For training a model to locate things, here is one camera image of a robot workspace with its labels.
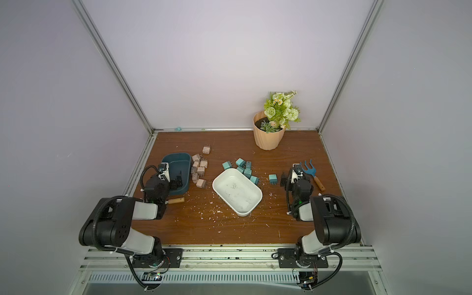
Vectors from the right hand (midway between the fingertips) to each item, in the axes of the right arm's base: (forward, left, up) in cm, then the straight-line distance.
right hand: (294, 170), depth 91 cm
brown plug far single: (+17, +49, -5) cm, 52 cm away
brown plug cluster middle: (+2, +50, -6) cm, 50 cm away
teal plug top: (+8, +28, -5) cm, 29 cm away
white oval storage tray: (-9, +28, -7) cm, 31 cm away
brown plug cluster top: (+11, +53, -5) cm, 55 cm away
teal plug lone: (-2, +10, -6) cm, 12 cm away
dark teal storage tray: (+8, +63, -5) cm, 64 cm away
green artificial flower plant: (+24, +7, +19) cm, 31 cm away
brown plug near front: (-6, +47, -4) cm, 48 cm away
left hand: (-2, +62, +1) cm, 62 cm away
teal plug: (+1, +24, -5) cm, 24 cm away
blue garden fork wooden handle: (+5, -12, -9) cm, 16 cm away
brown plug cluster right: (+8, +49, -6) cm, 50 cm away
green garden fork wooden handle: (-15, +58, -5) cm, 61 cm away
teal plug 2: (-3, +20, -5) cm, 21 cm away
